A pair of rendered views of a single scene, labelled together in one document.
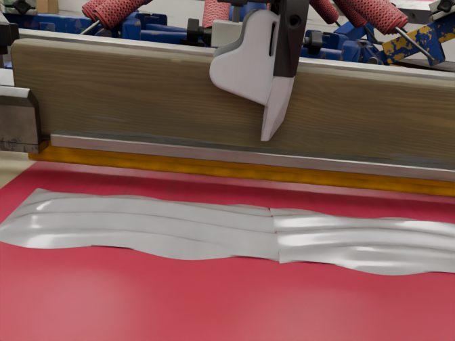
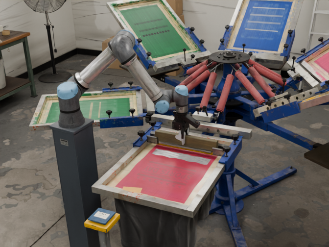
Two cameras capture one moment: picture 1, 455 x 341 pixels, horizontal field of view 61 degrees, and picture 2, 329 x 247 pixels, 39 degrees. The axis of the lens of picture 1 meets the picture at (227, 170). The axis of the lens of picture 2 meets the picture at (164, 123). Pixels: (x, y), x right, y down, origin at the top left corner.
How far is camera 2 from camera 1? 256 cm
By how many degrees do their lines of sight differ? 26
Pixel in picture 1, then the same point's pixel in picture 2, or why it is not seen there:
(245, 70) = (178, 136)
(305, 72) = (187, 136)
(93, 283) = (160, 158)
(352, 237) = (188, 158)
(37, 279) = (155, 157)
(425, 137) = (203, 146)
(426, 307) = (188, 163)
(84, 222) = (160, 153)
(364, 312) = (182, 163)
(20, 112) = (155, 139)
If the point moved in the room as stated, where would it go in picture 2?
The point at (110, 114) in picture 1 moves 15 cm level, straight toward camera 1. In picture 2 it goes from (165, 139) to (161, 151)
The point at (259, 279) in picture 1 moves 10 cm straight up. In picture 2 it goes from (175, 160) to (175, 145)
